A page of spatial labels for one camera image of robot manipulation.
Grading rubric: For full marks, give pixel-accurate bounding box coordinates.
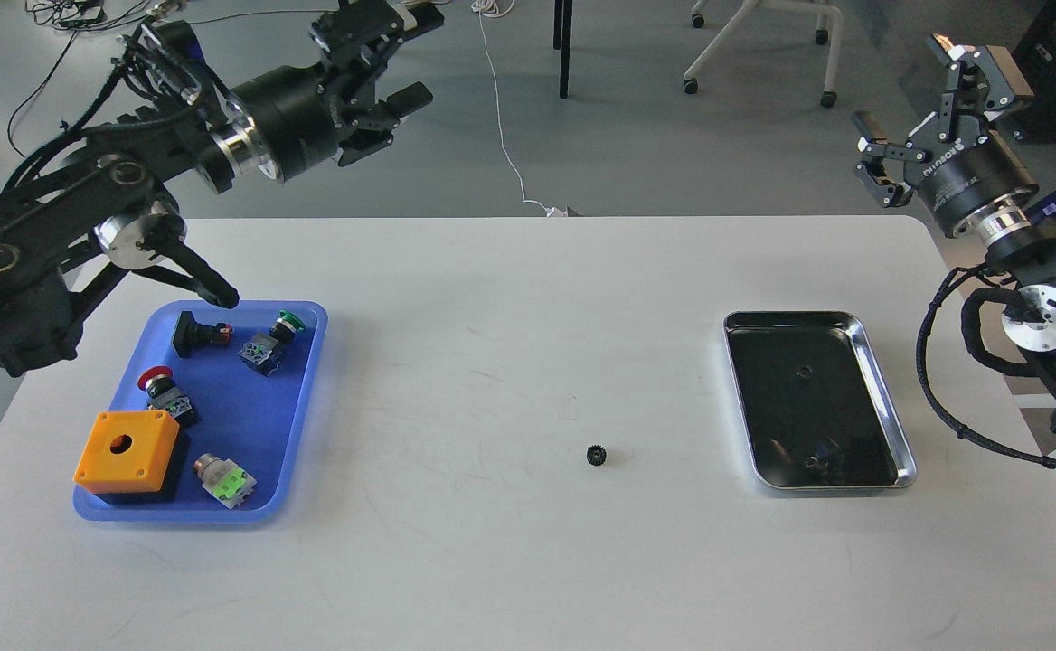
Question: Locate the orange button box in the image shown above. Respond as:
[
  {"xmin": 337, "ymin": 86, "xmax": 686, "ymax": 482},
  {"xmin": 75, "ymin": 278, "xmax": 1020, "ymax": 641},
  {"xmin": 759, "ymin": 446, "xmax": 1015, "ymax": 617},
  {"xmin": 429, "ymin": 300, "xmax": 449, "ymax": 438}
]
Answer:
[{"xmin": 72, "ymin": 410, "xmax": 181, "ymax": 495}]

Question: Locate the red push button switch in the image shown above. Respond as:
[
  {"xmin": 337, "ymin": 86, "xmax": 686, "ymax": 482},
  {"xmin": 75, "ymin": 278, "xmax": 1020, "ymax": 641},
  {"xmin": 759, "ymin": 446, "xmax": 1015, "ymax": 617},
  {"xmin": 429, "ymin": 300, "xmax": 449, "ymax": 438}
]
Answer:
[{"xmin": 137, "ymin": 365, "xmax": 201, "ymax": 429}]

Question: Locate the black selector switch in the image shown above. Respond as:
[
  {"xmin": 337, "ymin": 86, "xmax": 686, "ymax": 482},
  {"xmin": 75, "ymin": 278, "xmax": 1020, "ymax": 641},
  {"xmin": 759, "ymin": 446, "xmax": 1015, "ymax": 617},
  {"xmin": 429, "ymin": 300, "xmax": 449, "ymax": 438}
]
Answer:
[{"xmin": 170, "ymin": 310, "xmax": 234, "ymax": 359}]

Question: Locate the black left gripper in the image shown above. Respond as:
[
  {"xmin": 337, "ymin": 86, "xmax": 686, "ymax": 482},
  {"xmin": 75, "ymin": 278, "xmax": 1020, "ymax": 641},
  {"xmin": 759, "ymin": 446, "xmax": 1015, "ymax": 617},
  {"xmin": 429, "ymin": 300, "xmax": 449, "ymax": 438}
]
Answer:
[{"xmin": 227, "ymin": 1, "xmax": 445, "ymax": 182}]

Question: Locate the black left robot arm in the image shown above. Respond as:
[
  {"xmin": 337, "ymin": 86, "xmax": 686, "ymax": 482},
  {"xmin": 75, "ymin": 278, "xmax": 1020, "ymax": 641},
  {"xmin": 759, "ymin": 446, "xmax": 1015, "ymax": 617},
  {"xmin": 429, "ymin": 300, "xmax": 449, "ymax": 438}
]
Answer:
[{"xmin": 0, "ymin": 1, "xmax": 445, "ymax": 376}]

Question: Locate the blue plastic tray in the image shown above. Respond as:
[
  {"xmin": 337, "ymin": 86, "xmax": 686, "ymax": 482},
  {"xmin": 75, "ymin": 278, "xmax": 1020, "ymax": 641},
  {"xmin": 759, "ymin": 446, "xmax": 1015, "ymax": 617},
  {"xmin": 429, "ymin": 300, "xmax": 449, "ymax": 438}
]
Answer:
[{"xmin": 72, "ymin": 300, "xmax": 328, "ymax": 526}]

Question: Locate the white floor cable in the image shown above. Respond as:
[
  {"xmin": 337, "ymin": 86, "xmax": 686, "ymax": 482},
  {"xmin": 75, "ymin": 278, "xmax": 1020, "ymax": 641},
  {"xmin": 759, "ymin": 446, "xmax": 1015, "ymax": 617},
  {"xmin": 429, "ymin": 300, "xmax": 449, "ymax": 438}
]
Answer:
[{"xmin": 470, "ymin": 0, "xmax": 574, "ymax": 218}]

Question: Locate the green push button switch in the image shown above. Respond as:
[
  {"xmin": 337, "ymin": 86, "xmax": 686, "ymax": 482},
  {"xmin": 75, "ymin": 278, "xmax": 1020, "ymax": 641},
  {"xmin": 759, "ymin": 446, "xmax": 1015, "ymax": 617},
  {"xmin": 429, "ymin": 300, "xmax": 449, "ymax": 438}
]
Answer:
[{"xmin": 239, "ymin": 309, "xmax": 307, "ymax": 376}]

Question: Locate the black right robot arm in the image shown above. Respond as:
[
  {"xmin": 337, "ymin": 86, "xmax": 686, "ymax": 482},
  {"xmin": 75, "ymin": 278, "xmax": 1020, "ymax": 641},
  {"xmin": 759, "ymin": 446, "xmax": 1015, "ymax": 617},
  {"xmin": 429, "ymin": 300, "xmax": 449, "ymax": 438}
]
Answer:
[{"xmin": 852, "ymin": 34, "xmax": 1056, "ymax": 469}]

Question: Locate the silver green push button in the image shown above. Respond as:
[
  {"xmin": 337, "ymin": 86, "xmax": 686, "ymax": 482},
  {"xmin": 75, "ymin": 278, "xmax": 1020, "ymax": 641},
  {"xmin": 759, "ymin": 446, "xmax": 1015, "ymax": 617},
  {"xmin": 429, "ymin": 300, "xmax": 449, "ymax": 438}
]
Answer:
[{"xmin": 192, "ymin": 453, "xmax": 257, "ymax": 508}]

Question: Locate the silver metal tray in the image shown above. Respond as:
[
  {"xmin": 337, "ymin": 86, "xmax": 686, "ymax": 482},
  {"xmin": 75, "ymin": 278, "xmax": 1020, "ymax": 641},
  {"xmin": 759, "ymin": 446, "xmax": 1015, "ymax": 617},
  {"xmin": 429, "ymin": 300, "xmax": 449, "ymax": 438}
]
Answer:
[{"xmin": 723, "ymin": 310, "xmax": 918, "ymax": 495}]

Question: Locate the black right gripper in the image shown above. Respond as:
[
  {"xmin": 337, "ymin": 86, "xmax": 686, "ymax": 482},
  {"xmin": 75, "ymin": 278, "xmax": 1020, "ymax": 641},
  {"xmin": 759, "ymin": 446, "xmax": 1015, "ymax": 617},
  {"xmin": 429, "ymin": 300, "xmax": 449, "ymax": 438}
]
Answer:
[{"xmin": 852, "ymin": 33, "xmax": 1038, "ymax": 239}]

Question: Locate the white rolling chair base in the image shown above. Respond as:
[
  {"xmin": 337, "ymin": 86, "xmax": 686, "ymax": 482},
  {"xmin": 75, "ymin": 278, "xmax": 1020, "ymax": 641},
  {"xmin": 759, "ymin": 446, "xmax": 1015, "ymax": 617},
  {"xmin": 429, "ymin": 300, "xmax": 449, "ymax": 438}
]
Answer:
[{"xmin": 682, "ymin": 0, "xmax": 844, "ymax": 111}]

